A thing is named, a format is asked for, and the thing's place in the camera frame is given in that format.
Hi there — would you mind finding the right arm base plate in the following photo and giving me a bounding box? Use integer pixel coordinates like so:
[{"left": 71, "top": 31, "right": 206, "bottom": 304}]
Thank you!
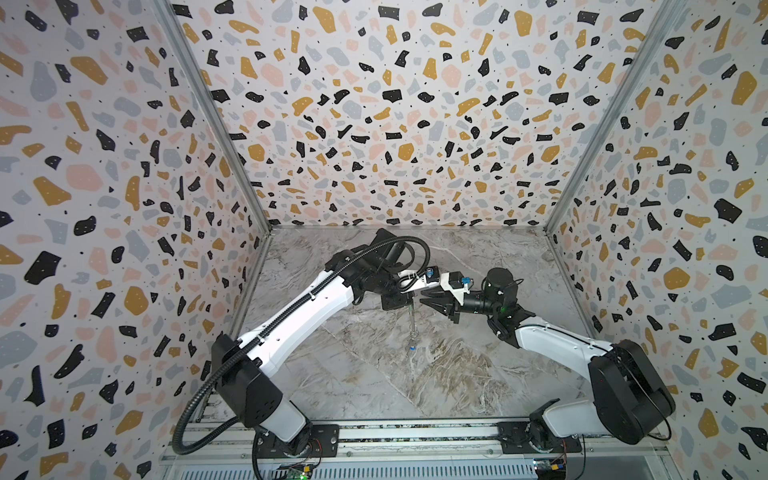
[{"left": 497, "top": 420, "right": 583, "bottom": 454}]

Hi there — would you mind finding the left black corrugated cable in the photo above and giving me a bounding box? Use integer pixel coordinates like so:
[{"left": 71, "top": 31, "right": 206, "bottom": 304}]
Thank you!
[{"left": 171, "top": 235, "right": 432, "bottom": 456}]

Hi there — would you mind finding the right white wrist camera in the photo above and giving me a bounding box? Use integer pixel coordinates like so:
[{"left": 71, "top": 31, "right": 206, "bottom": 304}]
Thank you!
[{"left": 439, "top": 271, "right": 473, "bottom": 305}]

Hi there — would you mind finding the electronics board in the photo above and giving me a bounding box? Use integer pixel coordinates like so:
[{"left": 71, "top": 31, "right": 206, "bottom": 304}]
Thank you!
[
  {"left": 280, "top": 463, "right": 317, "bottom": 480},
  {"left": 533, "top": 456, "right": 567, "bottom": 480}
]

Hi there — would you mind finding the left electronics board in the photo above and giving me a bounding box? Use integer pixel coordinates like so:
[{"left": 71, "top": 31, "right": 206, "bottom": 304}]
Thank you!
[{"left": 280, "top": 463, "right": 317, "bottom": 480}]

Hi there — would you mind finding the aluminium corner post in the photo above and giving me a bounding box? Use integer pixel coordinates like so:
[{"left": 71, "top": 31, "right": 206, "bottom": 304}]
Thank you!
[
  {"left": 545, "top": 0, "right": 687, "bottom": 239},
  {"left": 151, "top": 0, "right": 271, "bottom": 236}
]

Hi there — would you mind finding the right electronics board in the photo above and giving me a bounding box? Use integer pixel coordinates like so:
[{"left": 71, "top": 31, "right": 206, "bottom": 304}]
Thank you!
[{"left": 533, "top": 456, "right": 567, "bottom": 480}]

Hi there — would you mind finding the right aluminium corner post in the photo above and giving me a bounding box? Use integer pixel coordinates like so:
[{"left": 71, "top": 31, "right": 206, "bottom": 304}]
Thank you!
[{"left": 545, "top": 0, "right": 687, "bottom": 239}]

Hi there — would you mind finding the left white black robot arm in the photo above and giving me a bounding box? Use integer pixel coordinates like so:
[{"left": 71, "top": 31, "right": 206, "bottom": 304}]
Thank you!
[{"left": 212, "top": 229, "right": 431, "bottom": 449}]

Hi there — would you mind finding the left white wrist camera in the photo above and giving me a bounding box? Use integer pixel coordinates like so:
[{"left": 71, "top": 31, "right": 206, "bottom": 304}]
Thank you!
[{"left": 398, "top": 267, "right": 440, "bottom": 292}]

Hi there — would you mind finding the left aluminium corner post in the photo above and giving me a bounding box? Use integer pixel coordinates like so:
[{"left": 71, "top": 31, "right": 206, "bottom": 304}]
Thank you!
[{"left": 151, "top": 0, "right": 271, "bottom": 236}]

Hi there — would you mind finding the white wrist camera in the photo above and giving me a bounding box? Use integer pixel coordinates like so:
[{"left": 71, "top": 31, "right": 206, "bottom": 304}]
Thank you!
[
  {"left": 398, "top": 267, "right": 440, "bottom": 292},
  {"left": 439, "top": 271, "right": 473, "bottom": 305}
]

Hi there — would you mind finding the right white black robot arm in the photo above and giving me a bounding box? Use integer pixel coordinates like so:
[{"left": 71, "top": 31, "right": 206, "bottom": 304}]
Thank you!
[{"left": 406, "top": 267, "right": 676, "bottom": 452}]

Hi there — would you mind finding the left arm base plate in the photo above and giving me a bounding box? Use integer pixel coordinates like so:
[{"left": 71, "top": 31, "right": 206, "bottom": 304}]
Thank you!
[{"left": 257, "top": 424, "right": 340, "bottom": 461}]

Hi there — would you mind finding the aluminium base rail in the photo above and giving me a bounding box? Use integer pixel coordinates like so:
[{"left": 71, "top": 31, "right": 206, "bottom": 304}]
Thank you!
[{"left": 153, "top": 418, "right": 681, "bottom": 479}]

